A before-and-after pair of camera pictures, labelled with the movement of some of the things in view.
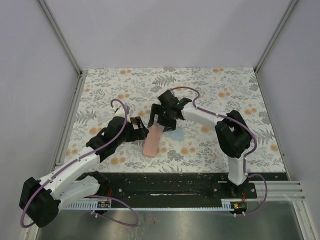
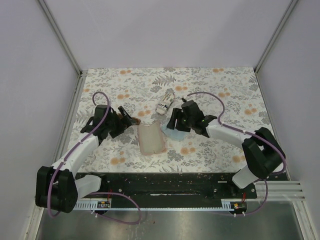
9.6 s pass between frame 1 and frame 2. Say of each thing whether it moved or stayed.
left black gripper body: moved
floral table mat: stayed
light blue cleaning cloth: stayed
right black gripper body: moved
